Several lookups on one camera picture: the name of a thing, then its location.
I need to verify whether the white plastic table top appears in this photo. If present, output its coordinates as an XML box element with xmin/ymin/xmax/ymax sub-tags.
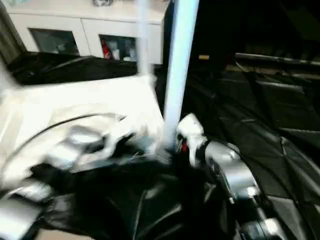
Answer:
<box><xmin>0</xmin><ymin>73</ymin><xmax>173</xmax><ymax>191</ymax></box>

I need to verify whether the white plastic table leg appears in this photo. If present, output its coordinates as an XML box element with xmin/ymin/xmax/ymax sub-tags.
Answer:
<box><xmin>161</xmin><ymin>0</ymin><xmax>201</xmax><ymax>154</ymax></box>
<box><xmin>136</xmin><ymin>0</ymin><xmax>157</xmax><ymax>81</ymax></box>
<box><xmin>0</xmin><ymin>59</ymin><xmax>17</xmax><ymax>93</ymax></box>

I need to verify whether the black plastic mat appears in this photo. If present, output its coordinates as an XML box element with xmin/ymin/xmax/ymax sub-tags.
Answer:
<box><xmin>0</xmin><ymin>51</ymin><xmax>320</xmax><ymax>240</ymax></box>

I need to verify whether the white blue carton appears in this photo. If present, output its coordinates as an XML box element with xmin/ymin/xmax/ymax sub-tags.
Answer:
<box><xmin>124</xmin><ymin>47</ymin><xmax>136</xmax><ymax>61</ymax></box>

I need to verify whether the red box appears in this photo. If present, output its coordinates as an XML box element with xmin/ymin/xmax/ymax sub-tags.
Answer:
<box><xmin>102</xmin><ymin>39</ymin><xmax>111</xmax><ymax>59</ymax></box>

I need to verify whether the white glass-door cabinet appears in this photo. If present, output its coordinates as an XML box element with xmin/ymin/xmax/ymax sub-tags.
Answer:
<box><xmin>4</xmin><ymin>0</ymin><xmax>169</xmax><ymax>63</ymax></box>

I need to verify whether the large black box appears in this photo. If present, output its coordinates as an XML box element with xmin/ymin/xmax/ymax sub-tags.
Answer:
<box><xmin>162</xmin><ymin>0</ymin><xmax>320</xmax><ymax>71</ymax></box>

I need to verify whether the grey-brown curtain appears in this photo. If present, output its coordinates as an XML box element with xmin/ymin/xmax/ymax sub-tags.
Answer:
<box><xmin>0</xmin><ymin>0</ymin><xmax>28</xmax><ymax>63</ymax></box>

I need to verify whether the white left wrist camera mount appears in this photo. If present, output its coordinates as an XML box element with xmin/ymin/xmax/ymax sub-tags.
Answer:
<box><xmin>102</xmin><ymin>116</ymin><xmax>137</xmax><ymax>158</ymax></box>

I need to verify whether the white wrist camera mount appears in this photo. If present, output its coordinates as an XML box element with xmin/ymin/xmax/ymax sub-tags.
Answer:
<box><xmin>102</xmin><ymin>116</ymin><xmax>137</xmax><ymax>158</ymax></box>
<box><xmin>176</xmin><ymin>112</ymin><xmax>208</xmax><ymax>166</ymax></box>

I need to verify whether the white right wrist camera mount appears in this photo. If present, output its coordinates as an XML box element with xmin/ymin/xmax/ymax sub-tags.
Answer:
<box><xmin>176</xmin><ymin>112</ymin><xmax>208</xmax><ymax>166</ymax></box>

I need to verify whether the dark horizontal metal rail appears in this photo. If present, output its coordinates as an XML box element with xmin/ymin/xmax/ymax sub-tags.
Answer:
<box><xmin>234</xmin><ymin>51</ymin><xmax>320</xmax><ymax>68</ymax></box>

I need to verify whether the black cord coil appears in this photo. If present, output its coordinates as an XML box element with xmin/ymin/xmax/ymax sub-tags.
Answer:
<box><xmin>92</xmin><ymin>0</ymin><xmax>114</xmax><ymax>7</ymax></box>

